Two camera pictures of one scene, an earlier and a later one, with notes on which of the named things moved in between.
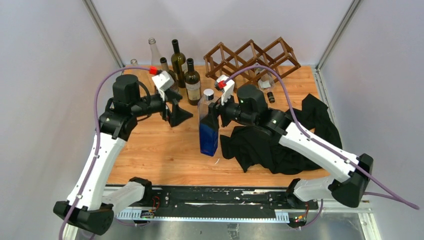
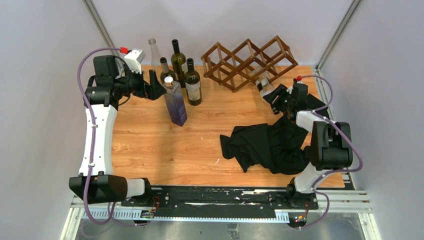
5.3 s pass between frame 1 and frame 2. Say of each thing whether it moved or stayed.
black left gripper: moved
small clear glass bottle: stayed
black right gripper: moved
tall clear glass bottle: stayed
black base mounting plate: stayed
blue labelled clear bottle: moved
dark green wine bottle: stayed
